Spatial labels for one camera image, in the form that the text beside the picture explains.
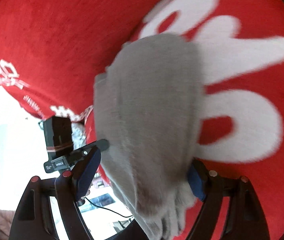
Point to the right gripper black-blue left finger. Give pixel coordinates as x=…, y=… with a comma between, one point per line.
x=34, y=219

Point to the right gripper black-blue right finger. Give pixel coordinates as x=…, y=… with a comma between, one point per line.
x=245, y=218

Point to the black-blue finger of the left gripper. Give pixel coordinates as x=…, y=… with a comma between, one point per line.
x=101, y=144

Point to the grey knit sweater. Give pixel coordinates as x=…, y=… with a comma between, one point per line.
x=147, y=104

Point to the floral white-green quilt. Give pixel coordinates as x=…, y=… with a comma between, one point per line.
x=78, y=135

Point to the red printed bed blanket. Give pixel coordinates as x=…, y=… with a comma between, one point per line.
x=51, y=52

